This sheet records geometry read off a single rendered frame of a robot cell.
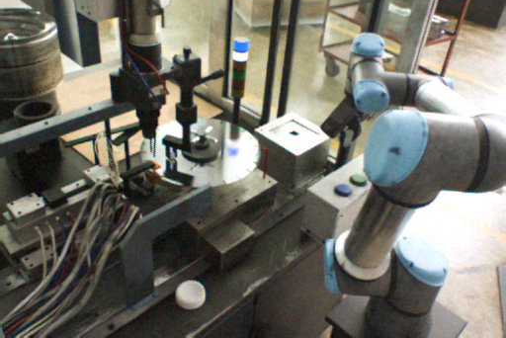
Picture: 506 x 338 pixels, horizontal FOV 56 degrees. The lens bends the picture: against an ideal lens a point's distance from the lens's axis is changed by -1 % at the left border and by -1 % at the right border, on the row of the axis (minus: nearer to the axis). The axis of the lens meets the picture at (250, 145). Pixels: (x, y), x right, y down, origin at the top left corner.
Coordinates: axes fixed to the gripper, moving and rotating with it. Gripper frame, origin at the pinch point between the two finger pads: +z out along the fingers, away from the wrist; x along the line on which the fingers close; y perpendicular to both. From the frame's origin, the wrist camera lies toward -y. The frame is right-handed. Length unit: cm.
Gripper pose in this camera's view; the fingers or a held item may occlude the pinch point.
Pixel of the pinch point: (342, 142)
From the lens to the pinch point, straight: 139.2
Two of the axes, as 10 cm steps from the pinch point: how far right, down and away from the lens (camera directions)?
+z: 0.1, 6.5, 7.6
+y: 7.6, -5.0, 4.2
